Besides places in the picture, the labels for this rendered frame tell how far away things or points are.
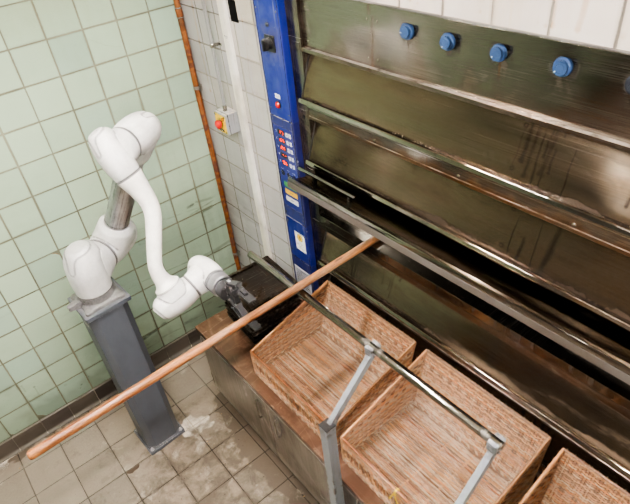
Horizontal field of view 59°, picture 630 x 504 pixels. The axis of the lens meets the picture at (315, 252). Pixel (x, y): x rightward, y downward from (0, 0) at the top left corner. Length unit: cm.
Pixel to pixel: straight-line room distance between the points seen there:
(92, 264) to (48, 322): 79
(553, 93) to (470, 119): 27
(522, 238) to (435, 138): 39
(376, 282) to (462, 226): 64
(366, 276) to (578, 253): 100
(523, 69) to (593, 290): 60
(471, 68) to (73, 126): 180
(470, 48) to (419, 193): 52
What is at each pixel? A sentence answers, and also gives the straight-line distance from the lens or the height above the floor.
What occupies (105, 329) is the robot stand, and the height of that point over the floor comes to 90.
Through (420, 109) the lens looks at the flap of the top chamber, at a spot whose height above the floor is 182.
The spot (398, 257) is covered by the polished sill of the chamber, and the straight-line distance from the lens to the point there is 216.
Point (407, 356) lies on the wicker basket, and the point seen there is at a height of 80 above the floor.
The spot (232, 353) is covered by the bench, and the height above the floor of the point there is 58.
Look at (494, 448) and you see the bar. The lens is 165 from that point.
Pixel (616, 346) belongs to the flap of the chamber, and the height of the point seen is 140.
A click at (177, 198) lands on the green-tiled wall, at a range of 309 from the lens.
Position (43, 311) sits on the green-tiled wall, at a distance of 310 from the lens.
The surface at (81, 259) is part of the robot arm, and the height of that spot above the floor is 125.
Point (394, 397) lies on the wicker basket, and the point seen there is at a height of 72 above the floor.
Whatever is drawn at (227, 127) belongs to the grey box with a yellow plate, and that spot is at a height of 145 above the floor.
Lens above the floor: 254
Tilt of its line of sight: 38 degrees down
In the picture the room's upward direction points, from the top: 7 degrees counter-clockwise
